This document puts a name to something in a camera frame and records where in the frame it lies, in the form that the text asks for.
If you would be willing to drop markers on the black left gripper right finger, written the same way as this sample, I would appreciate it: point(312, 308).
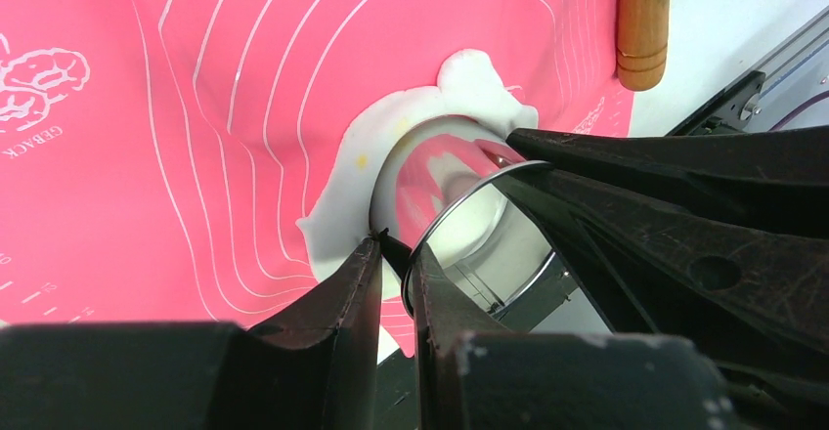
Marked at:
point(474, 373)

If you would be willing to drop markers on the white dough lump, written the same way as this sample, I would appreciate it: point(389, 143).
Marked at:
point(467, 87)

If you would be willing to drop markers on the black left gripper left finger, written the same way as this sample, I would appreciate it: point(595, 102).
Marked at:
point(310, 366)

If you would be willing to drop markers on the wooden rolling pin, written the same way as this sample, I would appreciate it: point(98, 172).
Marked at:
point(642, 43)

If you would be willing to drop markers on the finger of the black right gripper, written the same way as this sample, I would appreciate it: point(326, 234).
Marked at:
point(776, 182)
point(749, 299)

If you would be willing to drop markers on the round metal dough cutter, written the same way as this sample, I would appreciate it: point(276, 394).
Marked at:
point(442, 189)

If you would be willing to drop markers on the pink silicone baking mat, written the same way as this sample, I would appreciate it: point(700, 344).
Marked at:
point(182, 159)

